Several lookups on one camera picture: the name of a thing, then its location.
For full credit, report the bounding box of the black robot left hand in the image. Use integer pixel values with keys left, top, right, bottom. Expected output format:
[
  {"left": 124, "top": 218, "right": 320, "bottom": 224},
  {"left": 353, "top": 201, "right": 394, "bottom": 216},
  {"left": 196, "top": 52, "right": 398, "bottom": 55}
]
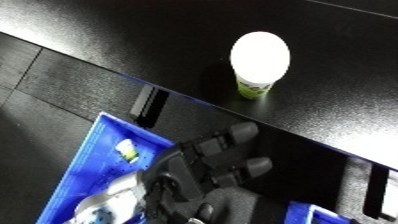
[{"left": 140, "top": 121, "right": 276, "bottom": 224}]

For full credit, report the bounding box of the paper cup with green band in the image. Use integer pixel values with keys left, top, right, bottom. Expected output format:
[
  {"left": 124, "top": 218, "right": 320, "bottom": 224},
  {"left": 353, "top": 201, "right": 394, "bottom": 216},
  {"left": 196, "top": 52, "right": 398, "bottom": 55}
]
[
  {"left": 113, "top": 138, "right": 143, "bottom": 164},
  {"left": 229, "top": 30, "right": 294, "bottom": 100}
]

